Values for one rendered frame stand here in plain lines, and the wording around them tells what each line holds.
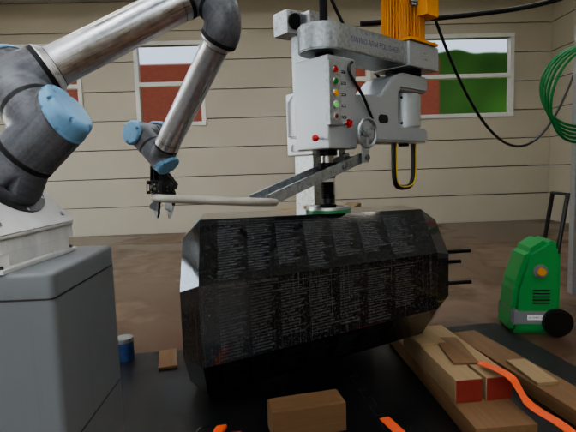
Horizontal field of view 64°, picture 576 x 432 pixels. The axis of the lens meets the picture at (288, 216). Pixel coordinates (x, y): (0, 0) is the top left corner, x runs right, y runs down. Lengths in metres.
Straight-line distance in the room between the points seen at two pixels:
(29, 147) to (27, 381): 0.55
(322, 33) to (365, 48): 0.27
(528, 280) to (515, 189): 6.22
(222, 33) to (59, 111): 0.53
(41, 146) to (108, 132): 7.46
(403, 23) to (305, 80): 0.77
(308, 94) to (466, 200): 6.96
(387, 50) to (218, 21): 1.24
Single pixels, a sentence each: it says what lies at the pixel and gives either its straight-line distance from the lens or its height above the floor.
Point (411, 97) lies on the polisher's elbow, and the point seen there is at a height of 1.44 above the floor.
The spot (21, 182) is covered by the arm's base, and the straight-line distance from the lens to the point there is 1.32.
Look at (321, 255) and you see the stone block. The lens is 2.03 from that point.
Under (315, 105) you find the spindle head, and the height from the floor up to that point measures 1.35.
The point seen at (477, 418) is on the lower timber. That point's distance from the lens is 2.05.
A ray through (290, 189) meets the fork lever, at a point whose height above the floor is 0.98.
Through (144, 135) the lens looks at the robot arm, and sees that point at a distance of 1.78.
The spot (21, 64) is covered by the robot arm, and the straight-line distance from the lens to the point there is 1.41.
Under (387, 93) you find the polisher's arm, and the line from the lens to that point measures 2.50.
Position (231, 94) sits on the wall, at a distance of 8.36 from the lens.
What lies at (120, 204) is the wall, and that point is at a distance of 8.68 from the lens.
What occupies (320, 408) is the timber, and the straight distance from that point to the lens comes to 1.97.
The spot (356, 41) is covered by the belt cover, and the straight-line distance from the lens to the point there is 2.34.
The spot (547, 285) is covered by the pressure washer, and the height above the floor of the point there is 0.31.
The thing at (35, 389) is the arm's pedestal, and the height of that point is 0.58.
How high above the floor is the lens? 1.06
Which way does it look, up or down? 6 degrees down
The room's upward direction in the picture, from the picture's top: 2 degrees counter-clockwise
